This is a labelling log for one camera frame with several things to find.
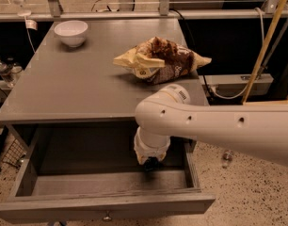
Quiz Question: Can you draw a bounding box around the grey metal rail shelf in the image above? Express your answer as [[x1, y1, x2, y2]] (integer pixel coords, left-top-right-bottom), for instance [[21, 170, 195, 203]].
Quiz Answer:
[[0, 0, 288, 22]]

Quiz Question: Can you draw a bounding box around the open grey top drawer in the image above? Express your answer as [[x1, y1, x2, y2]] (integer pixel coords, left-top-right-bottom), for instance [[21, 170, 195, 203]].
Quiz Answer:
[[0, 121, 216, 224]]

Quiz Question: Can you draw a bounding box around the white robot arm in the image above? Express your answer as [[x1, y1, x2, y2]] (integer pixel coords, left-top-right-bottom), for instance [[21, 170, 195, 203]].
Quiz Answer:
[[134, 84, 288, 167]]

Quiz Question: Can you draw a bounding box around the plastic bottle on floor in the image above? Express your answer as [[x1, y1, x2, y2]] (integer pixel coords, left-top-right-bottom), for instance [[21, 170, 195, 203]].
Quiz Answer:
[[222, 150, 233, 169]]

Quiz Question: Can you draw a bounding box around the round metal drawer knob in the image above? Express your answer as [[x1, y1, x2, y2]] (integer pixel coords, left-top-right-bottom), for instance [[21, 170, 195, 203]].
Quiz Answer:
[[103, 212, 112, 222]]

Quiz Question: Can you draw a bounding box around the clear plastic water bottle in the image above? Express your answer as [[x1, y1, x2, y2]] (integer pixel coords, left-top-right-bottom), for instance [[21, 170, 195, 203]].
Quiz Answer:
[[0, 60, 14, 88]]

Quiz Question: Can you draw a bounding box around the yellow wooden pole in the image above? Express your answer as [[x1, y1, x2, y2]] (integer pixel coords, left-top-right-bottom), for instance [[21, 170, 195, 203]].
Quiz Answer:
[[242, 0, 287, 104]]

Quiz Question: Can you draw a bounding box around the black wire basket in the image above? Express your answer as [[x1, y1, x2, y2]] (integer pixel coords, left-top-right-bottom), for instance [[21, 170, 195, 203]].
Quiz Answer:
[[3, 139, 26, 168]]

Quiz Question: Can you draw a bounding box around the grey cabinet counter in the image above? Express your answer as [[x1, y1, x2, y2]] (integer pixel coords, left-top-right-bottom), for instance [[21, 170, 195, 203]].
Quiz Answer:
[[0, 18, 211, 153]]

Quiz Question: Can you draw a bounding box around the dark blue rxbar wrapper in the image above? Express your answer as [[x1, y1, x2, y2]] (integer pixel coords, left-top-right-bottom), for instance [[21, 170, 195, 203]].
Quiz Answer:
[[143, 157, 160, 171]]

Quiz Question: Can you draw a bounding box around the yellow brown chip bag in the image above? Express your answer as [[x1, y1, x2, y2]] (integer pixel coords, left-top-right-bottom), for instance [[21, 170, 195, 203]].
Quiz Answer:
[[113, 37, 212, 85]]

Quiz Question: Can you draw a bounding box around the white cable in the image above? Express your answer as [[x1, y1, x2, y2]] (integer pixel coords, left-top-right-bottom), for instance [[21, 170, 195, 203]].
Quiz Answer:
[[209, 7, 266, 100]]

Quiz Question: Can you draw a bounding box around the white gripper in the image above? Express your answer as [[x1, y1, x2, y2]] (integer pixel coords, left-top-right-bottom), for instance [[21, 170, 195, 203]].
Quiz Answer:
[[134, 127, 170, 165]]

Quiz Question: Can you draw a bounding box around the white ceramic bowl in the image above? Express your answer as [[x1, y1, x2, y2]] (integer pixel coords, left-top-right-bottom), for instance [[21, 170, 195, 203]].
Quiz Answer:
[[54, 20, 88, 47]]

